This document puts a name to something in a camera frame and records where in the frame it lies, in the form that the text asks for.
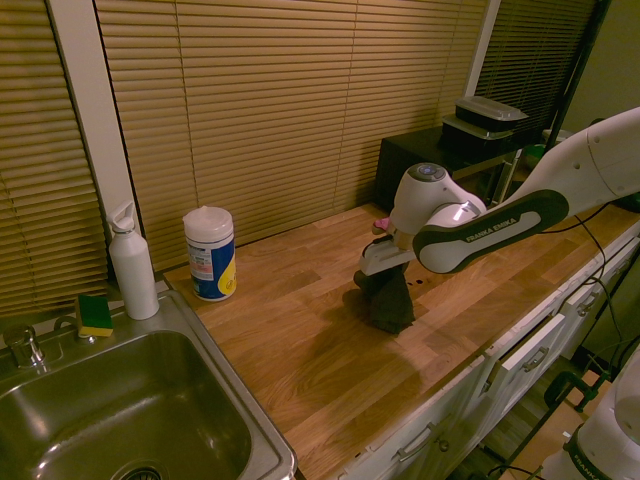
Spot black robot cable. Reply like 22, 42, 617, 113
544, 199, 640, 386

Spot disinfecting wipes canister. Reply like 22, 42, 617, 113
182, 204, 238, 302

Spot large black lidded container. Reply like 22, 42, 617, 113
439, 113, 516, 151

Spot white water bottle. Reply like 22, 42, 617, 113
105, 200, 161, 321

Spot black tripod pole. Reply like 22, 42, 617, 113
542, 0, 612, 154

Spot black and green clamp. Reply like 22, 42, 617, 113
543, 369, 610, 414

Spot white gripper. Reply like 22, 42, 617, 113
353, 237, 417, 294

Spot dark green towel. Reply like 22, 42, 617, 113
341, 267, 418, 335

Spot wide tan window blind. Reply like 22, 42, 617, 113
93, 0, 489, 271

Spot white window frame post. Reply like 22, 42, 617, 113
43, 0, 147, 251

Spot chrome faucet handle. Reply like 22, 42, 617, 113
3, 323, 50, 371

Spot small black lidded container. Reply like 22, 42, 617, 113
453, 95, 530, 132

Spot white drawer front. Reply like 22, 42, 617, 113
499, 311, 567, 372

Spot green and yellow sponge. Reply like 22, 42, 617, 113
75, 293, 114, 340

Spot dark shaded window blind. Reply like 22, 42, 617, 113
473, 0, 599, 146

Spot metal drawer handle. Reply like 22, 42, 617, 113
574, 293, 600, 317
521, 345, 550, 372
396, 422, 435, 462

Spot stainless steel sink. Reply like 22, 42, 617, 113
0, 289, 299, 480

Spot narrow tan window blind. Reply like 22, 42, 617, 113
0, 0, 112, 317

